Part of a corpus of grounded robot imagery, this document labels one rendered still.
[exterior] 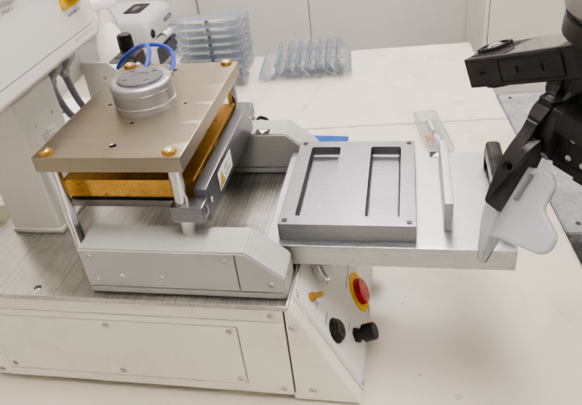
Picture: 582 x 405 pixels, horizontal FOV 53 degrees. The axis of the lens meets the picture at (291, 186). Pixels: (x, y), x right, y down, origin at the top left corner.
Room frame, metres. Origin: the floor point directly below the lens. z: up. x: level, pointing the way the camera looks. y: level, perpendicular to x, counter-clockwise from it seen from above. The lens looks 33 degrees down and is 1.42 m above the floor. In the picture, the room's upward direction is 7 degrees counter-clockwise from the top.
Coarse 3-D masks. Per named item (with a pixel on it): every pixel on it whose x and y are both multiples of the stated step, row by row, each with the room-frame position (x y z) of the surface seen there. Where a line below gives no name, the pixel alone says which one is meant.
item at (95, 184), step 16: (224, 112) 0.76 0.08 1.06; (224, 128) 0.72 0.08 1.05; (208, 144) 0.67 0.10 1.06; (192, 160) 0.63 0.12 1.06; (80, 176) 0.63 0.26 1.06; (96, 176) 0.62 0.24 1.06; (112, 176) 0.62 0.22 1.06; (128, 176) 0.61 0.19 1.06; (144, 176) 0.61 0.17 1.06; (160, 176) 0.60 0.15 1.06; (192, 176) 0.59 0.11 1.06; (80, 192) 0.62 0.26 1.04; (96, 192) 0.61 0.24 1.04; (112, 192) 0.61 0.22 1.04; (128, 192) 0.60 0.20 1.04; (144, 192) 0.60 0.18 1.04; (160, 192) 0.60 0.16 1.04; (192, 192) 0.59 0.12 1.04
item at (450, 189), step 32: (416, 160) 0.71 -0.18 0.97; (448, 160) 0.64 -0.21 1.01; (480, 160) 0.69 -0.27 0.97; (416, 192) 0.63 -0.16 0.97; (448, 192) 0.57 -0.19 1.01; (480, 192) 0.61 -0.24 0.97; (448, 224) 0.54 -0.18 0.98; (480, 224) 0.55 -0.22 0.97; (320, 256) 0.54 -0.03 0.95; (352, 256) 0.54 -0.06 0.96; (384, 256) 0.53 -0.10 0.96; (416, 256) 0.52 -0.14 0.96; (448, 256) 0.51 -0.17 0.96; (512, 256) 0.49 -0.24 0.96
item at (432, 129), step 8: (416, 112) 1.23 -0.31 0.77; (424, 112) 1.22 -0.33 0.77; (432, 112) 1.22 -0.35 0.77; (424, 120) 1.19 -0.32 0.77; (432, 120) 1.18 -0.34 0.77; (440, 120) 1.18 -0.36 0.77; (424, 128) 1.15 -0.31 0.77; (432, 128) 1.15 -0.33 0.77; (440, 128) 1.14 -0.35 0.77; (424, 136) 1.12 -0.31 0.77; (432, 136) 1.11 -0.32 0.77; (440, 136) 1.11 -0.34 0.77; (448, 136) 1.10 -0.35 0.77; (432, 144) 1.08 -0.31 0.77; (448, 144) 1.07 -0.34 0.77
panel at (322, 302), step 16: (304, 272) 0.56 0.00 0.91; (336, 272) 0.63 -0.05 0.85; (352, 272) 0.67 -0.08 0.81; (368, 272) 0.71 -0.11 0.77; (304, 288) 0.54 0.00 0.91; (320, 288) 0.57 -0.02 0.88; (336, 288) 0.60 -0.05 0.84; (352, 288) 0.63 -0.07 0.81; (368, 288) 0.68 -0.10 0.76; (304, 304) 0.52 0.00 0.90; (320, 304) 0.55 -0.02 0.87; (336, 304) 0.58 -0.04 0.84; (352, 304) 0.61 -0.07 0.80; (368, 304) 0.64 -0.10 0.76; (320, 320) 0.52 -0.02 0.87; (352, 320) 0.58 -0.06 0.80; (368, 320) 0.62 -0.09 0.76; (352, 336) 0.56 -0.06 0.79; (336, 352) 0.50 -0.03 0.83; (352, 352) 0.53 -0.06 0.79; (352, 368) 0.51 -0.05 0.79
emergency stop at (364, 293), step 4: (356, 280) 0.65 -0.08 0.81; (360, 280) 0.65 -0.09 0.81; (364, 280) 0.66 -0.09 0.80; (356, 284) 0.64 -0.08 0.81; (360, 284) 0.64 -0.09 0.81; (364, 284) 0.65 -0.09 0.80; (356, 288) 0.63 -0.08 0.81; (360, 288) 0.64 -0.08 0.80; (364, 288) 0.64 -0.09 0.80; (356, 292) 0.63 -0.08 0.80; (360, 292) 0.63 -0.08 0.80; (364, 292) 0.64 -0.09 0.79; (368, 292) 0.65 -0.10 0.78; (356, 296) 0.63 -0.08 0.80; (360, 296) 0.63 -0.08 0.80; (364, 296) 0.63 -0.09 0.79; (368, 296) 0.64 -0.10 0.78; (360, 300) 0.62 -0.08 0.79; (364, 300) 0.63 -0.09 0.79; (368, 300) 0.63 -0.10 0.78; (364, 304) 0.63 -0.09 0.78
